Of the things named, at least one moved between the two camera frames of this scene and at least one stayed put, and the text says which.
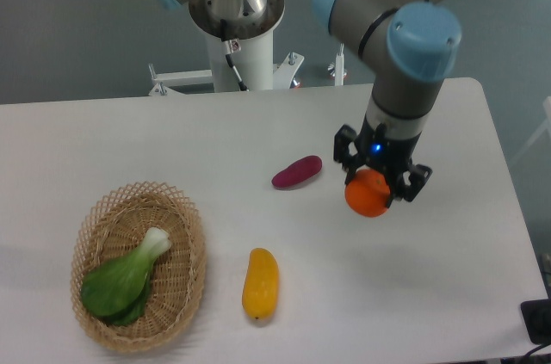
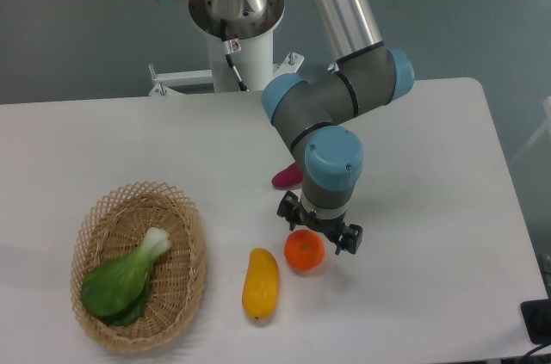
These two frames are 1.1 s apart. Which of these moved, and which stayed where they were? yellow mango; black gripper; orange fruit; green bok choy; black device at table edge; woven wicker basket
Moved: orange fruit; black gripper
Stayed: yellow mango; woven wicker basket; green bok choy; black device at table edge
